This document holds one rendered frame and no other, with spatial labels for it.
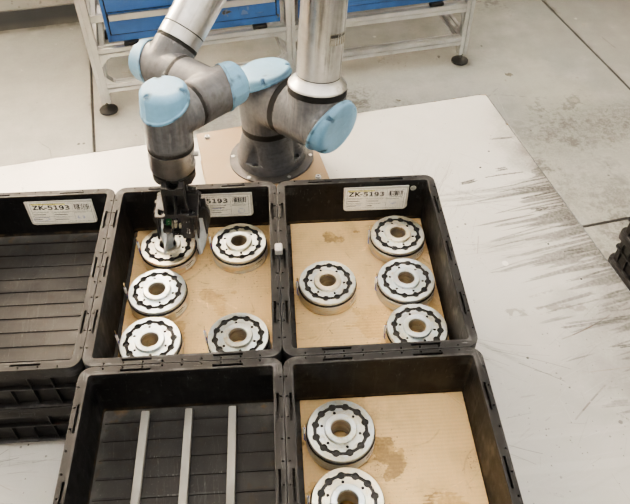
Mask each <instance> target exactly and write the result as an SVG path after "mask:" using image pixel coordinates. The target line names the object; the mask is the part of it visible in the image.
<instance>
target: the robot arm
mask: <svg viewBox="0 0 630 504"><path fill-rule="evenodd" d="M225 2H226V0H174V2H173V3H172V5H171V7H170V9H169V11H168V12H167V14H166V16H165V18H164V20H163V22H162V23H161V25H160V27H159V29H158V31H157V33H156V34H155V36H154V38H153V39H142V40H140V41H139V42H138V43H137V44H135V45H134V46H133V47H132V49H131V51H130V54H129V58H128V64H129V69H130V71H131V73H132V74H133V76H134V77H135V78H136V79H138V80H139V81H141V82H143V83H144V84H143V85H142V86H141V88H140V90H139V106H140V117H141V120H142V123H143V129H144V135H145V140H146V146H147V154H148V160H149V167H150V170H151V172H152V175H153V179H154V181H155V182H156V183H157V184H159V185H160V186H161V188H160V190H161V191H160V192H158V193H157V200H155V203H154V204H155V207H154V212H153V220H154V222H155V223H156V229H157V234H158V240H160V237H161V239H162V241H163V243H164V255H166V253H167V249H171V248H173V247H174V246H175V244H176V243H175V235H182V233H183V238H184V239H186V238H194V239H195V240H196V248H197V251H198V254H199V255H200V254H202V253H203V250H204V248H205V246H206V241H207V236H208V228H209V223H210V216H211V213H210V209H209V207H208V205H207V203H206V199H205V198H203V199H201V192H200V191H199V190H197V189H196V187H190V186H189V184H192V182H193V180H194V178H195V176H196V168H195V167H196V160H195V157H197V156H199V152H198V151H194V138H193V132H194V131H195V130H197V129H199V128H201V127H202V126H204V125H206V124H208V123H209V122H211V121H213V120H215V119H217V118H218V117H220V116H222V115H224V114H226V113H227V112H231V111H233V110H234V109H235V108H236V107H237V106H239V113H240V120H241V127H242V134H241V138H240V142H239V146H238V152H237V154H238V161H239V164H240V166H241V167H242V168H243V169H244V170H245V171H246V172H248V173H250V174H252V175H256V176H260V177H277V176H282V175H285V174H288V173H290V172H292V171H294V170H295V169H297V168H298V167H299V166H300V165H301V164H302V162H303V161H304V158H305V149H304V146H305V147H306V148H307V149H309V150H314V151H316V152H319V153H322V154H327V153H331V152H333V151H335V150H336V149H338V148H339V147H340V146H341V145H342V144H343V143H344V142H345V140H346V139H347V138H348V136H349V135H350V133H351V131H352V129H353V127H354V125H355V122H356V118H357V109H356V106H355V105H354V104H353V103H352V101H350V100H347V99H346V96H347V82H346V81H345V79H344V78H343V77H342V76H341V68H342V58H343V48H344V38H345V28H346V18H347V8H348V0H300V15H299V32H298V50H297V68H296V72H295V73H294V74H293V75H291V73H292V68H291V67H290V64H289V63H288V62H287V61H286V60H284V59H281V58H275V57H268V58H261V59H257V60H253V61H251V62H249V63H247V64H245V65H244V66H242V67H240V66H239V65H237V64H236V63H234V62H232V61H224V62H222V63H217V64H215V66H212V67H211V66H209V65H206V64H204V63H202V62H200V61H198V60H196V59H194V58H195V57H196V55H197V53H198V51H199V49H200V47H201V45H202V44H203V42H204V40H205V38H206V36H207V35H208V33H209V31H210V29H211V27H212V26H213V24H214V22H215V20H216V18H217V17H218V15H219V13H220V11H221V9H222V8H223V6H224V4H225ZM194 233H195V234H194Z"/></svg>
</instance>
